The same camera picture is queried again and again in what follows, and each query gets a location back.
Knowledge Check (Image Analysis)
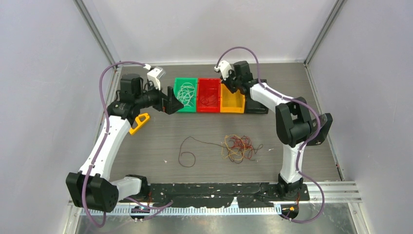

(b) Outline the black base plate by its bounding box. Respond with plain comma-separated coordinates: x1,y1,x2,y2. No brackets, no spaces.
150,182,310,208

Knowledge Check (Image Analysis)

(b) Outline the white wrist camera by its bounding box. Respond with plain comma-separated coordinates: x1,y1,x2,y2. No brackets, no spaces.
143,64,166,91
214,60,232,80

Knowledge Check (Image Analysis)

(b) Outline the yellow triangular plastic piece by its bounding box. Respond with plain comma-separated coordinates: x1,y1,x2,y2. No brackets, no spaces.
129,113,150,136

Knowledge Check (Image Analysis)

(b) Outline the yellow plastic bin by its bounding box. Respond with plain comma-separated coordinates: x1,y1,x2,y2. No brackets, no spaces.
220,84,245,114

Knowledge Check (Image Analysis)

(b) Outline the red plastic bin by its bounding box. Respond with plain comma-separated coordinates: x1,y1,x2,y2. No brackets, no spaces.
196,78,221,113

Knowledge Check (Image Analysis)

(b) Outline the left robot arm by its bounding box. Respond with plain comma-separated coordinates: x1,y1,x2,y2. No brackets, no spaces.
66,74,184,213

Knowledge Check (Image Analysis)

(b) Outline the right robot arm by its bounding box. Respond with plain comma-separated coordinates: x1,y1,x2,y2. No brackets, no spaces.
214,60,319,200

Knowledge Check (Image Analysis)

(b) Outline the black plastic bin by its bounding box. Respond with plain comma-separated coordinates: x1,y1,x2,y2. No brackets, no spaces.
244,79,269,114

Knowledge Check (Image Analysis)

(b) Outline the brown wire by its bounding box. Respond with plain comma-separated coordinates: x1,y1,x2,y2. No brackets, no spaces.
178,136,226,168

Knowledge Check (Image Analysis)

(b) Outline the white wire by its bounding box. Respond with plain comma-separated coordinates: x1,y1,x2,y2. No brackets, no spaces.
175,82,197,107
176,81,197,104

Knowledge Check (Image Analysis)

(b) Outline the black clear-topped device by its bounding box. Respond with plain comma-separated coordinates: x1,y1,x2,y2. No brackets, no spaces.
307,113,333,146

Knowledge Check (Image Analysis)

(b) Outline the slotted cable duct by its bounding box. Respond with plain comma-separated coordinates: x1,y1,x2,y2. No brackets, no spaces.
80,206,291,216

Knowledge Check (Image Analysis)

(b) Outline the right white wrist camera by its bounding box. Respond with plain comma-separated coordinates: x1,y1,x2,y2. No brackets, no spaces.
214,60,232,80

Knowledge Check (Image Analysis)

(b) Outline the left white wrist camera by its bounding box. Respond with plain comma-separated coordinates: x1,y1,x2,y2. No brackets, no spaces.
143,64,166,91

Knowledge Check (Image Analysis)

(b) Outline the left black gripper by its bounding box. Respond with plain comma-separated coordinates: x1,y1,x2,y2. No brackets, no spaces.
135,79,183,114

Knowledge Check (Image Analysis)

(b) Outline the red wire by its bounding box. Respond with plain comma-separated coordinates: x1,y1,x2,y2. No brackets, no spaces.
200,89,219,107

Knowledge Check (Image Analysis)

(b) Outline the green plastic bin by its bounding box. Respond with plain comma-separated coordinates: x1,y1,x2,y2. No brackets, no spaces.
173,78,198,113

